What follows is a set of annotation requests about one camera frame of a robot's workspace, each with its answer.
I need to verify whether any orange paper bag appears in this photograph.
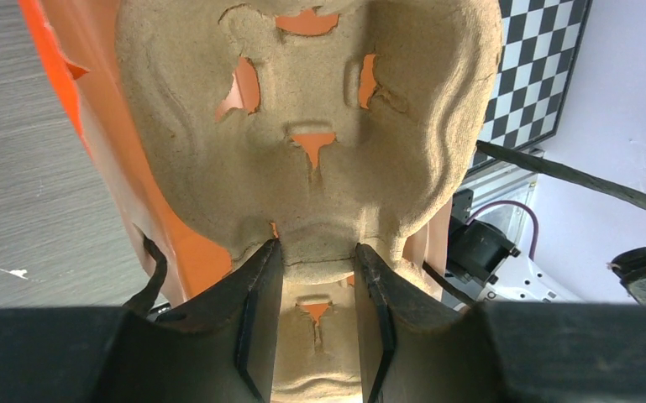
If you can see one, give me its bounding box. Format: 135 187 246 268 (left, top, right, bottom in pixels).
17 0 646 318

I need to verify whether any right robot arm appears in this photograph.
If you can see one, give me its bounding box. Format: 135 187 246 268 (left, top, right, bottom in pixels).
446 189 646 305

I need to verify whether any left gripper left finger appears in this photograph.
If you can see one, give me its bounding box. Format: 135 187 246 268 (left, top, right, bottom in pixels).
0 239 282 402

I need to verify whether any black white checkerboard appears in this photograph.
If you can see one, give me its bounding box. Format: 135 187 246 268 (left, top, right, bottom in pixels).
479 0 591 149

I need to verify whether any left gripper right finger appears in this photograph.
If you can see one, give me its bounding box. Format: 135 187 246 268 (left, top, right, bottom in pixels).
354 244 646 402

